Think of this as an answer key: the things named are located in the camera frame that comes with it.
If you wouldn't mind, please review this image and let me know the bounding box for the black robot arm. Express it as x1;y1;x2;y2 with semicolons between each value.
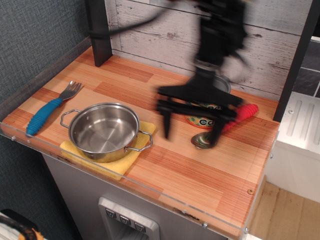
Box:
156;0;247;148

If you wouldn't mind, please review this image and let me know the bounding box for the stainless steel pot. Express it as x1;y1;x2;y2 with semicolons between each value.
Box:
60;102;153;163

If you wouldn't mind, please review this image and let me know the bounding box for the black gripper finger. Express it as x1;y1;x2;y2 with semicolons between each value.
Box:
208;119;228;145
161;109;172;139

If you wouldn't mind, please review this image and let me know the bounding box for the dark left vertical post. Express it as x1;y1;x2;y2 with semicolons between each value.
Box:
84;0;113;67

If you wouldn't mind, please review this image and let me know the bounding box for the grey cabinet with dispenser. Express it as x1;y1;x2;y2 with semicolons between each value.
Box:
43;154;226;240

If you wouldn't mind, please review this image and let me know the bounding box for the red handled metal spoon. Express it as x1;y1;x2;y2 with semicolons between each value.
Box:
190;103;258;150

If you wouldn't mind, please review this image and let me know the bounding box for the white toy sink unit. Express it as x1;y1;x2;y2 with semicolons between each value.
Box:
264;92;320;202

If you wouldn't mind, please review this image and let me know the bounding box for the blue handled metal fork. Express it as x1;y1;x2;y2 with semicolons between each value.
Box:
26;81;82;136

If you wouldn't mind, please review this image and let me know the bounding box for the black braided cable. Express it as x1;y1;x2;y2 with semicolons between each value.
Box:
88;7;171;41

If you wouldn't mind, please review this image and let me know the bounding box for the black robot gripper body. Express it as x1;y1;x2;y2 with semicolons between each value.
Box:
156;68;243;122

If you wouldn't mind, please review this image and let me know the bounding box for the yellow folded cloth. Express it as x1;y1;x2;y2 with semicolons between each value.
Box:
60;121;156;181

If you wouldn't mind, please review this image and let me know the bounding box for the clear acrylic edge guard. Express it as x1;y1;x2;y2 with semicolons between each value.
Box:
0;123;248;240

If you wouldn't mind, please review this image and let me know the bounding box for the peas and carrots can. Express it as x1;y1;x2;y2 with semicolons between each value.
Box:
185;75;231;129

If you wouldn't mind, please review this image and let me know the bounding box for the orange black object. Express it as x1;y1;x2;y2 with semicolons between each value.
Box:
0;209;46;240

